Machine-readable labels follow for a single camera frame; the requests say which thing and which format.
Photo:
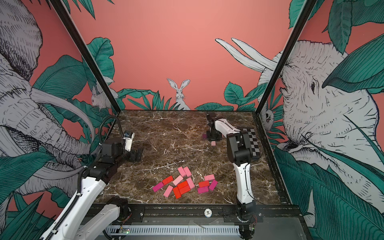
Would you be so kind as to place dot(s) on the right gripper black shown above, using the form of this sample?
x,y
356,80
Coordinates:
x,y
210,138

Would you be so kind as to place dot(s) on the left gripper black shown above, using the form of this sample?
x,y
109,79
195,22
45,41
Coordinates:
x,y
134,157

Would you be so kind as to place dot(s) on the pink block horizontal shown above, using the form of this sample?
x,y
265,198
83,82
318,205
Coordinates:
x,y
209,177

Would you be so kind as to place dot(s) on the pink block pair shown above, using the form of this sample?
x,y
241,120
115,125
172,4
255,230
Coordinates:
x,y
182,172
187,172

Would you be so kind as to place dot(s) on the magenta block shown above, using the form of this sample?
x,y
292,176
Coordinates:
x,y
213,185
203,190
158,187

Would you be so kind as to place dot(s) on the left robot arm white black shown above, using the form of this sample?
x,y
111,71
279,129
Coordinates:
x,y
91,182

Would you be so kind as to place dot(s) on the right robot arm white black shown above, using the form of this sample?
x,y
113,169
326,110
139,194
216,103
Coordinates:
x,y
240,154

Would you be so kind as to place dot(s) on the black white checkerboard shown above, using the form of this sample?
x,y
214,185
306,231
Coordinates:
x,y
256,152

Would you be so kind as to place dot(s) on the red block right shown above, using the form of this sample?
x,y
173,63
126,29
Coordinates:
x,y
204,184

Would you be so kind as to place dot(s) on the pink block beside red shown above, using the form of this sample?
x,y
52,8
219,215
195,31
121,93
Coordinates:
x,y
190,183

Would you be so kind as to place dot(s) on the red block large center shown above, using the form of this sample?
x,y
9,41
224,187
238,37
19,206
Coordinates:
x,y
184,187

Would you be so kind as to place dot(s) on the red block upper left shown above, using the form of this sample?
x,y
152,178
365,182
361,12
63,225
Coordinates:
x,y
167,180

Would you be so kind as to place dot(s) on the pink block lower left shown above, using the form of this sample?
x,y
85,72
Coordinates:
x,y
168,191

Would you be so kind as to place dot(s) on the red block bottom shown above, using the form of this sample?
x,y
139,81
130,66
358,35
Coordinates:
x,y
177,192

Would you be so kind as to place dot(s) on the white slotted cable duct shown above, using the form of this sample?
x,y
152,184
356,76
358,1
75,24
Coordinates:
x,y
181,230

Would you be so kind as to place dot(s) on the black front rail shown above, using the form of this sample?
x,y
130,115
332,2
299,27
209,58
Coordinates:
x,y
230,213

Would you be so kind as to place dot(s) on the black left frame post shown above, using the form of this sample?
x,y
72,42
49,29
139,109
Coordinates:
x,y
66,19

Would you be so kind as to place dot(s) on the black frame post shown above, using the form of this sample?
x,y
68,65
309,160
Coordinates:
x,y
66,19
299,25

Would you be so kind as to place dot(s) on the black right frame post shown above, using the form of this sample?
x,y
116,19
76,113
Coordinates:
x,y
299,25

